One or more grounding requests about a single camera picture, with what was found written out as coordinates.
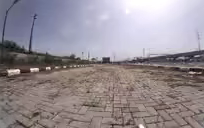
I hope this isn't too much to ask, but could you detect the dark distant building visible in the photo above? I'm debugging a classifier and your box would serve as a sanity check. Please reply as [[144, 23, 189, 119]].
[[101, 56, 111, 64]]

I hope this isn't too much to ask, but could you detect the grey brick paved path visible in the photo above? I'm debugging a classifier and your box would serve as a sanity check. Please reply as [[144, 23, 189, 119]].
[[0, 63, 204, 128]]

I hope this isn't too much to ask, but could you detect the dark utility pole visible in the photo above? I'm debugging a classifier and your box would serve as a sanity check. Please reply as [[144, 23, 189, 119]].
[[28, 13, 39, 54]]

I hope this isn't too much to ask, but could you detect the long overpass bridge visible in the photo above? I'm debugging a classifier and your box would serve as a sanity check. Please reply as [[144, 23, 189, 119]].
[[136, 48, 204, 64]]

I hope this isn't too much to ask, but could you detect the green bushy embankment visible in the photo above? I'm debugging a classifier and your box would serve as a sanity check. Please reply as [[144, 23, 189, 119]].
[[0, 40, 91, 68]]

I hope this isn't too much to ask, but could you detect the grey asphalt road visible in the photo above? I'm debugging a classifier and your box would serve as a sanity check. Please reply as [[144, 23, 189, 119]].
[[146, 61, 204, 70]]

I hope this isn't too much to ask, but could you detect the black and white kerb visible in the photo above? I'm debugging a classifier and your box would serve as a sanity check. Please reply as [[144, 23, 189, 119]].
[[0, 63, 95, 80]]

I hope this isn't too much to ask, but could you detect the tall distant mast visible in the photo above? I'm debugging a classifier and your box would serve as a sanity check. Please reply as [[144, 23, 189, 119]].
[[196, 30, 203, 52]]

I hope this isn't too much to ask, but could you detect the curved street lamp pole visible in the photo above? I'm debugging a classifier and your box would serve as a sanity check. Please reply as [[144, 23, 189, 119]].
[[0, 0, 21, 46]]

